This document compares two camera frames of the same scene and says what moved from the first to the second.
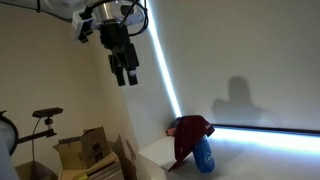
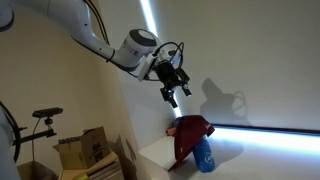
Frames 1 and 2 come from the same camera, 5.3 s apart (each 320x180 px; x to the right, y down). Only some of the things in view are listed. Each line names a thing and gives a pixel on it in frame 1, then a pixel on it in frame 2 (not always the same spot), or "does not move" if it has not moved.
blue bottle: [204, 155] does not move
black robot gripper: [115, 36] -> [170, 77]
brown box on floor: [35, 170] does not move
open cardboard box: [78, 153] does not move
